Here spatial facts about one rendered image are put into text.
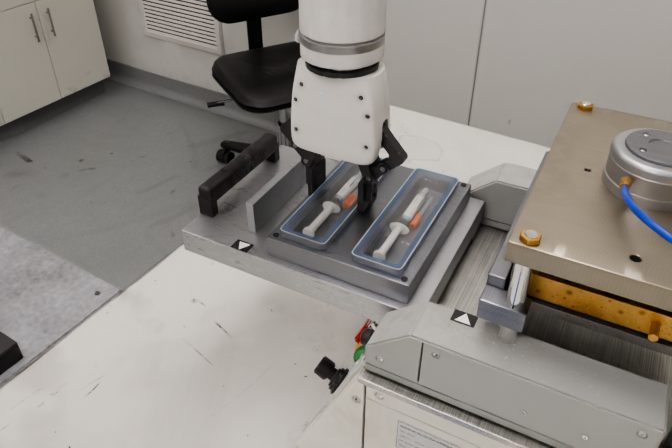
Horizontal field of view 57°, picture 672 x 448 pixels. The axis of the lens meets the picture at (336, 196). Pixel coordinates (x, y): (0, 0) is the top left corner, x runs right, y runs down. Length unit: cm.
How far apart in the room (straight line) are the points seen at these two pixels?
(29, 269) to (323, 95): 64
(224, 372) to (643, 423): 52
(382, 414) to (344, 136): 28
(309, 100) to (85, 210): 198
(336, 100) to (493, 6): 165
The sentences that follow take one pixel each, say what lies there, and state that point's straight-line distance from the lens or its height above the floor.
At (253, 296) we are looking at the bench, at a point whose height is 75.
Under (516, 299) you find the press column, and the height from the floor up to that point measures 105.
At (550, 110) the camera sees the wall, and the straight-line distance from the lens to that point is 230.
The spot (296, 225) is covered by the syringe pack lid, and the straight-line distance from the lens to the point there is 66.
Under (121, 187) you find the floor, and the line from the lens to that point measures 265.
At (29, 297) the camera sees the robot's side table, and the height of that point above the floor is 75.
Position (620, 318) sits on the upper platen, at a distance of 56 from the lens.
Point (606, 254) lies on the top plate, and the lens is 51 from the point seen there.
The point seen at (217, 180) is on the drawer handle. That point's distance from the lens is 74.
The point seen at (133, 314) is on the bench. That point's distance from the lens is 97.
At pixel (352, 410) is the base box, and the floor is 87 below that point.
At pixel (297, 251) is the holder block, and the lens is 65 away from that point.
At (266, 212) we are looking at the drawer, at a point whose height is 98.
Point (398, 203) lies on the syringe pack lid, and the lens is 70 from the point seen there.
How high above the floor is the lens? 141
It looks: 35 degrees down
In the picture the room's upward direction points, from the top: straight up
